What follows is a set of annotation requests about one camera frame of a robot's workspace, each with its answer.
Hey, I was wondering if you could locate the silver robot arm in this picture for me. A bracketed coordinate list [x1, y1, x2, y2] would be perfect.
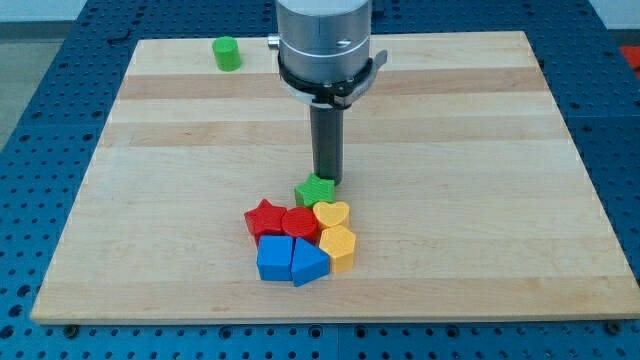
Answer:
[275, 0, 388, 110]

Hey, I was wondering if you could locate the green star block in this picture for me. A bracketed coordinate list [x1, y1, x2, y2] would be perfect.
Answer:
[294, 173, 335, 209]

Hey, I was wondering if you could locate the yellow heart block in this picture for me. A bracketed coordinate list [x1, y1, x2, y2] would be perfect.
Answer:
[312, 201, 350, 230]

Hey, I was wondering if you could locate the red cylinder block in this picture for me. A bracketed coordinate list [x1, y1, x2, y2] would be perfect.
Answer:
[281, 207, 319, 245]

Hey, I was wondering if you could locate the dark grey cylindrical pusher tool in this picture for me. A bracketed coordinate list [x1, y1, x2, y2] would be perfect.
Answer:
[310, 106, 343, 185]

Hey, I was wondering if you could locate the yellow hexagon block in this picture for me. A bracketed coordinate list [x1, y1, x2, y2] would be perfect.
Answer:
[319, 225, 356, 273]

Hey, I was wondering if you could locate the red star block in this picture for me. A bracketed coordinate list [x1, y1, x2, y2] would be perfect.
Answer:
[244, 199, 287, 246]

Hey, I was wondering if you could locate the blue triangle block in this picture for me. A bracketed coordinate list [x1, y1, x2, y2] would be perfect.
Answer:
[291, 238, 330, 287]

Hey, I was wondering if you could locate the blue square block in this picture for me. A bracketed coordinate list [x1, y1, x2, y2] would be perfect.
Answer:
[256, 235, 294, 281]

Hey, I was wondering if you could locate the light wooden board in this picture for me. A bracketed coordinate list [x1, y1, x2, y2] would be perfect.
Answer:
[31, 32, 639, 325]

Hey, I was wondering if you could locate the green cylinder block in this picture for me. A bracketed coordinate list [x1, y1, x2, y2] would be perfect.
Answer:
[212, 36, 242, 72]

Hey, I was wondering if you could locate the red object at edge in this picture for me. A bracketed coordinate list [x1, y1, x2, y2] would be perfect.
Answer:
[620, 45, 640, 77]

